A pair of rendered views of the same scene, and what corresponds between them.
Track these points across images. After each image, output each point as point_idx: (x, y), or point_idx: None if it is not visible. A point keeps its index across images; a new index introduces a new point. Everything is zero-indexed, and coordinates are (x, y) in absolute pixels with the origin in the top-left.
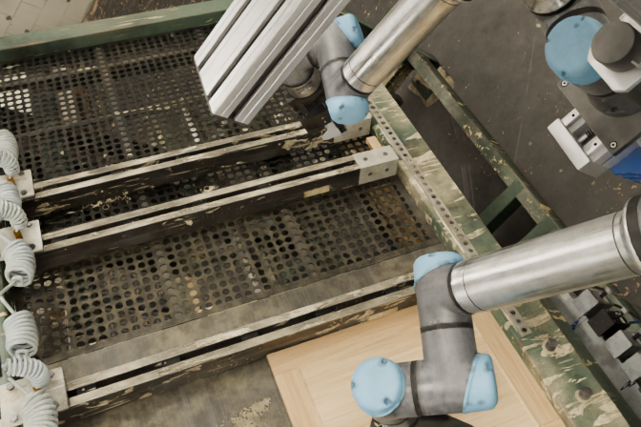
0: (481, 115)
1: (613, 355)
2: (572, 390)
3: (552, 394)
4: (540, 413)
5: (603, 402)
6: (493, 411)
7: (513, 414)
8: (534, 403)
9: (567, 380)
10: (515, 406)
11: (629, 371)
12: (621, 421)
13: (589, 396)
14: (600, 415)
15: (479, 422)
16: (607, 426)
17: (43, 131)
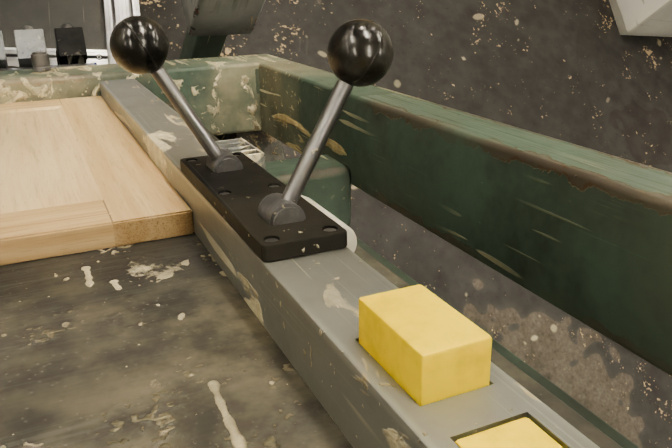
0: None
1: (1, 58)
2: (27, 74)
3: (21, 81)
4: (41, 104)
5: (61, 68)
6: (7, 122)
7: (25, 115)
8: (22, 106)
9: (9, 75)
10: (13, 114)
11: (32, 52)
12: (95, 65)
13: (48, 54)
14: (77, 69)
15: (17, 129)
16: (96, 68)
17: None
